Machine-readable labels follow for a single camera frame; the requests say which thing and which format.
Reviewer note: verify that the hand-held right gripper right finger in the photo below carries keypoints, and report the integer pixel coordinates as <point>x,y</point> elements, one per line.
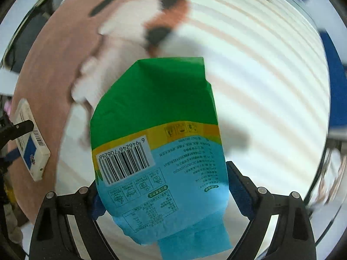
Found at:
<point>242,192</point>

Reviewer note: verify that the green and blue snack bag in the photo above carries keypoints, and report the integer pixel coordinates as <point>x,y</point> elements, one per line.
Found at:
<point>162,140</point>

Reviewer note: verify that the calico cat shaped mat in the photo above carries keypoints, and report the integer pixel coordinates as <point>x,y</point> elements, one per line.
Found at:
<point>127,38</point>

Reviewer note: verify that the brown tablecloth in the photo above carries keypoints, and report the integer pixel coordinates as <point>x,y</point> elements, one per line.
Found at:
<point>59,67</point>

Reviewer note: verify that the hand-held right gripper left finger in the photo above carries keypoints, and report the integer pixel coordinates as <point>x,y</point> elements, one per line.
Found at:
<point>99,208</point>

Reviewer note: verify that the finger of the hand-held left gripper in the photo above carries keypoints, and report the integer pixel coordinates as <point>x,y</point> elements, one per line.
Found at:
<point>19,128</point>
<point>12,157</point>

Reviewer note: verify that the white and blue medicine box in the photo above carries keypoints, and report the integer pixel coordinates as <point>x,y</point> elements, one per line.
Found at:
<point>31,146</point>

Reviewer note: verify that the white cloth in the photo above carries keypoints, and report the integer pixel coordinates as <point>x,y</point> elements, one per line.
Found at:
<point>6,82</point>

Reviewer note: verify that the person's left forearm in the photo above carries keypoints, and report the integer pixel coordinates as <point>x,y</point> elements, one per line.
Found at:
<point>13,227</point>

